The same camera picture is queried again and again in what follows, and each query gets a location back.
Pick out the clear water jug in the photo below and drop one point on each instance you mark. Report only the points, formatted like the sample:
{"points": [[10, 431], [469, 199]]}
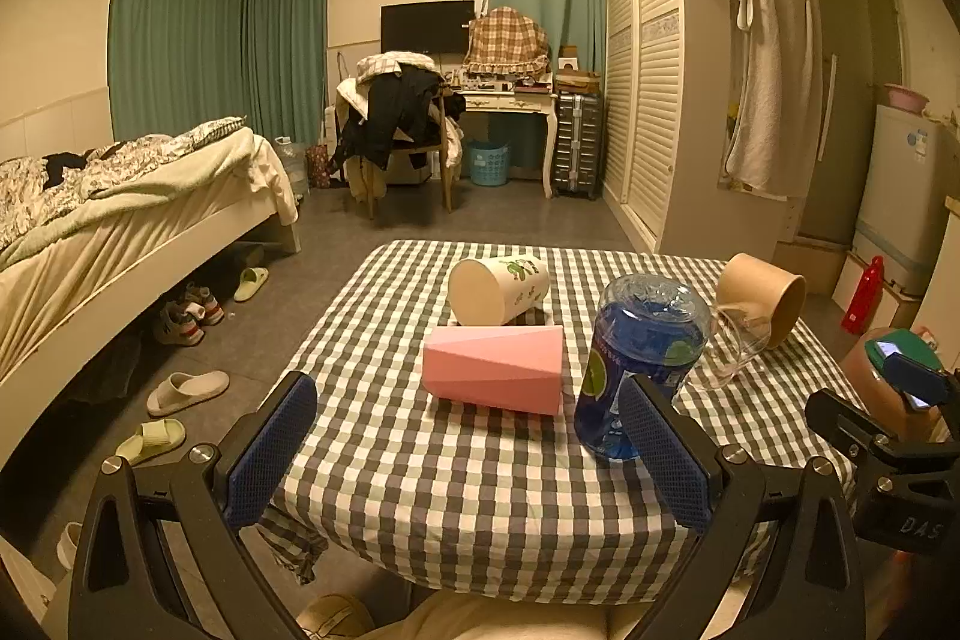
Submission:
{"points": [[291, 164]]}

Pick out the red bottle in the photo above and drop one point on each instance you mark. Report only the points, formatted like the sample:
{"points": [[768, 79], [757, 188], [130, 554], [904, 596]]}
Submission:
{"points": [[862, 299]]}

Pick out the brown round stool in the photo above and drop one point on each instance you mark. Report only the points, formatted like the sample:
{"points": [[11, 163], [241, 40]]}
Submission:
{"points": [[862, 377]]}

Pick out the wooden chair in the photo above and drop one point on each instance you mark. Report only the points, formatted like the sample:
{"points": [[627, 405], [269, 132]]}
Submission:
{"points": [[446, 160]]}

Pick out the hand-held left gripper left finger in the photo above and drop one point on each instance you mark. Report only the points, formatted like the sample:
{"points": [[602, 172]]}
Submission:
{"points": [[271, 449]]}

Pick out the plaid cloth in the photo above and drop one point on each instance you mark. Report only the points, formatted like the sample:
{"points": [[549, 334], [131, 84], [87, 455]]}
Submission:
{"points": [[506, 40]]}

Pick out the chair with clothes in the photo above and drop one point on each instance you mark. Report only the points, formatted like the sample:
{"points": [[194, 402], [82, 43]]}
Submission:
{"points": [[390, 100]]}

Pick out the person's tan shoe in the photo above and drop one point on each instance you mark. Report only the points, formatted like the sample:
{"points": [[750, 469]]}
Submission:
{"points": [[334, 617]]}

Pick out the green slipper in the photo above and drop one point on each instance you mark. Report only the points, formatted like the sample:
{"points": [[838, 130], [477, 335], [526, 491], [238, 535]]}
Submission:
{"points": [[150, 441], [251, 284]]}

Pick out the grey red sneaker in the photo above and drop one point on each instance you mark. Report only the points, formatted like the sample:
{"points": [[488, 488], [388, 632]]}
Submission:
{"points": [[178, 326], [204, 304]]}

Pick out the blue transparent plastic cup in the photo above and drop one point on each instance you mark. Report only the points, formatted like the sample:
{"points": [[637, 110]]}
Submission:
{"points": [[637, 355]]}

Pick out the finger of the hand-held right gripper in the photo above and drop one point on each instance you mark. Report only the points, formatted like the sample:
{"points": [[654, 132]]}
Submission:
{"points": [[844, 416], [919, 381]]}

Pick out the grey suitcase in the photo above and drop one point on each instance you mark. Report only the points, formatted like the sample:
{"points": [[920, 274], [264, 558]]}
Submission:
{"points": [[577, 145]]}

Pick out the cardboard box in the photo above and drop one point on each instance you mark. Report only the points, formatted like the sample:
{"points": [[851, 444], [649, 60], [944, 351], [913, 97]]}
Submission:
{"points": [[577, 78]]}

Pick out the person's leg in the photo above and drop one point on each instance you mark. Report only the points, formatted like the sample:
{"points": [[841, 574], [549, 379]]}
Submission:
{"points": [[480, 617]]}

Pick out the wide green curtain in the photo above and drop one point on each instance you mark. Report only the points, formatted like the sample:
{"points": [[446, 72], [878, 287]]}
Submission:
{"points": [[176, 33]]}

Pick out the white towel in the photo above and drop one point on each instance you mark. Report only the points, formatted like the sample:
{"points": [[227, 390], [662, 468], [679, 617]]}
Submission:
{"points": [[776, 85]]}

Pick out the clear glass mug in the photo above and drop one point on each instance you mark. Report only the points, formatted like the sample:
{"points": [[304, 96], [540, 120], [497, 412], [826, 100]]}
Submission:
{"points": [[731, 351]]}

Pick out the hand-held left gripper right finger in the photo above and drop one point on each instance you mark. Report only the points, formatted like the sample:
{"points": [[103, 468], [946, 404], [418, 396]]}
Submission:
{"points": [[667, 460]]}

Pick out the tan cup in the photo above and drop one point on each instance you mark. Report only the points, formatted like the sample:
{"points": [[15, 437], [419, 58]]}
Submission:
{"points": [[754, 291]]}

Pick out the cream green blanket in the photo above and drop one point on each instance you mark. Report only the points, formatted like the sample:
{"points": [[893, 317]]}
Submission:
{"points": [[150, 190]]}

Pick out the black television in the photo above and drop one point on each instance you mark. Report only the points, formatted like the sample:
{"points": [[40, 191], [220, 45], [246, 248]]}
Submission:
{"points": [[424, 27]]}

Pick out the pink basin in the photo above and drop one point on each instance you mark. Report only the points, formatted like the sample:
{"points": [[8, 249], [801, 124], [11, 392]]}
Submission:
{"points": [[905, 96]]}

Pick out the green corner curtain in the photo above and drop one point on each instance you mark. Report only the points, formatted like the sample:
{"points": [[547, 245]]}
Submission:
{"points": [[289, 33]]}

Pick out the floral duvet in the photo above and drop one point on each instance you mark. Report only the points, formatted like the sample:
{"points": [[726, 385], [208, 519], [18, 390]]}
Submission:
{"points": [[45, 201]]}

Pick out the bed with beige bedding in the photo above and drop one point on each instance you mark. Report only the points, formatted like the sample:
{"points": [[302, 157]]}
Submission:
{"points": [[187, 250]]}

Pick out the checkered tablecloth table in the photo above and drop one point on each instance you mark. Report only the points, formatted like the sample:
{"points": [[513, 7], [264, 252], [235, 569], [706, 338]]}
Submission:
{"points": [[420, 475]]}

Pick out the small white fridge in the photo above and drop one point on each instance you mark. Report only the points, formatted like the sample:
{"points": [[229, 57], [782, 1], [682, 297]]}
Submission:
{"points": [[896, 197]]}

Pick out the white louvred wardrobe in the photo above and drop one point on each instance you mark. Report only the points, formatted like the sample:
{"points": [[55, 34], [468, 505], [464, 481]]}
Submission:
{"points": [[645, 85]]}

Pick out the white shoe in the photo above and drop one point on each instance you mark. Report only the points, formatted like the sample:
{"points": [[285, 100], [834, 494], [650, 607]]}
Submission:
{"points": [[70, 544]]}

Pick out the beige slipper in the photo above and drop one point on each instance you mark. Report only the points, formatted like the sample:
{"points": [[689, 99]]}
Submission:
{"points": [[184, 391]]}

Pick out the white desk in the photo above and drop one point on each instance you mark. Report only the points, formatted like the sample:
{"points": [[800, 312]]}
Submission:
{"points": [[502, 104]]}

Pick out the pink faceted cup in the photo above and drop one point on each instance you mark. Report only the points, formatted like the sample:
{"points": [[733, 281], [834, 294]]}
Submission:
{"points": [[495, 371]]}

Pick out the black garment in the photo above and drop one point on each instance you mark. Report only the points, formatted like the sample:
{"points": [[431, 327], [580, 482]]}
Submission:
{"points": [[64, 166]]}

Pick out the white cup with green print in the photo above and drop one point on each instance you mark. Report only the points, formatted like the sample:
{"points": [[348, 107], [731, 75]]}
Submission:
{"points": [[480, 299]]}

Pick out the blue laundry basket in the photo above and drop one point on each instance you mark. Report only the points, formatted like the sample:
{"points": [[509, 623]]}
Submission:
{"points": [[489, 164]]}

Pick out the dark red bag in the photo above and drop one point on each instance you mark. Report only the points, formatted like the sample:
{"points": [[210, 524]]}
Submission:
{"points": [[318, 166]]}

